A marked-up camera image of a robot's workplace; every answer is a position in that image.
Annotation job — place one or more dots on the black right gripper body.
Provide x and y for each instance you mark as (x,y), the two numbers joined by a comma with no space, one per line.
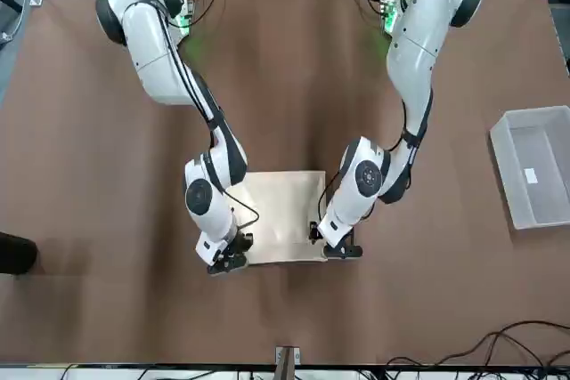
(240,244)

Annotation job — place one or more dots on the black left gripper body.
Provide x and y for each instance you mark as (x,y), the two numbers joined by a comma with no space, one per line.
(334,252)

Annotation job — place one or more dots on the cream tablecloth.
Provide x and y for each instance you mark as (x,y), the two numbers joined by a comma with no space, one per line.
(280,211)

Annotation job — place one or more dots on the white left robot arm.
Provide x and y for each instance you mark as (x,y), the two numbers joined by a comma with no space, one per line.
(418,50)

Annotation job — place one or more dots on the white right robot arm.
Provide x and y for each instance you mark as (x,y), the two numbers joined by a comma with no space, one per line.
(151,50)

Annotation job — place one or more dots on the clear plastic bin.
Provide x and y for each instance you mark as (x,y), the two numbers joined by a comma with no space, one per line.
(534,175)

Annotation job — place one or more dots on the dark flower vase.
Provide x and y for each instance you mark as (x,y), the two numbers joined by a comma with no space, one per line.
(15,253)

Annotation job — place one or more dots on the aluminium frame post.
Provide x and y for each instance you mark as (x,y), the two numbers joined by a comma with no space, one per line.
(285,362)

